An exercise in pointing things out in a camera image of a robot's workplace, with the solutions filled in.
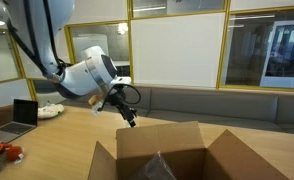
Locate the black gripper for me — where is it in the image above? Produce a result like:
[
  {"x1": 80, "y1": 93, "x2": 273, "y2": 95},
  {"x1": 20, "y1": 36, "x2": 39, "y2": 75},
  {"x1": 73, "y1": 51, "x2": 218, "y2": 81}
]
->
[{"x1": 106, "y1": 84, "x2": 138, "y2": 128}]

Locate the brown cardboard box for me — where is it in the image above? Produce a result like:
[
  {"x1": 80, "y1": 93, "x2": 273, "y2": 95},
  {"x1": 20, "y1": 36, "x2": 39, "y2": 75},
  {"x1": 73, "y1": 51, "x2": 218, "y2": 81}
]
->
[{"x1": 88, "y1": 120, "x2": 290, "y2": 180}]

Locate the grey upholstered bench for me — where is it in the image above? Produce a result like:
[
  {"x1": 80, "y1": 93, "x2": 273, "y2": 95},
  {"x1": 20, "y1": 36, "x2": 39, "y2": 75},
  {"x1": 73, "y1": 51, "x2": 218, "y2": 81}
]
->
[{"x1": 33, "y1": 83, "x2": 294, "y2": 136}]

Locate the grey open laptop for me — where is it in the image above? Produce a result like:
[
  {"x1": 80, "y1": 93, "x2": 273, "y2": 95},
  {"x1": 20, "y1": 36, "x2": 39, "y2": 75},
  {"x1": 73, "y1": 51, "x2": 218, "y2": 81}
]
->
[{"x1": 0, "y1": 98, "x2": 39, "y2": 144}]

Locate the red fuzzy ball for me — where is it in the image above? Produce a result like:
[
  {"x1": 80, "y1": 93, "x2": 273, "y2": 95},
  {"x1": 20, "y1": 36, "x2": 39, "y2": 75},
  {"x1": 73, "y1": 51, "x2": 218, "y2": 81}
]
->
[{"x1": 5, "y1": 145, "x2": 24, "y2": 163}]

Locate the brown cardboard panel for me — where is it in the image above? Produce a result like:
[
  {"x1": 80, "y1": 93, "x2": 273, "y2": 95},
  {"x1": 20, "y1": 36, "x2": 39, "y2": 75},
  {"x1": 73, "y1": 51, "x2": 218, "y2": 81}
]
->
[{"x1": 0, "y1": 104, "x2": 15, "y2": 129}]

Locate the white framed glass door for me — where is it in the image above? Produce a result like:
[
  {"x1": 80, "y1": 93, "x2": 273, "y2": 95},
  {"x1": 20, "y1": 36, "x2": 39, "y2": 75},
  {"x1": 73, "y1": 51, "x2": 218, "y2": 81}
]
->
[{"x1": 260, "y1": 18, "x2": 294, "y2": 89}]

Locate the yellow window frame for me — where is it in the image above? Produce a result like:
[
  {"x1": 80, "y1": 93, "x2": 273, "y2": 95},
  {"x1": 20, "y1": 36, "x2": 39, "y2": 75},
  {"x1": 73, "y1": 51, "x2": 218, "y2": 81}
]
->
[{"x1": 0, "y1": 0, "x2": 294, "y2": 103}]

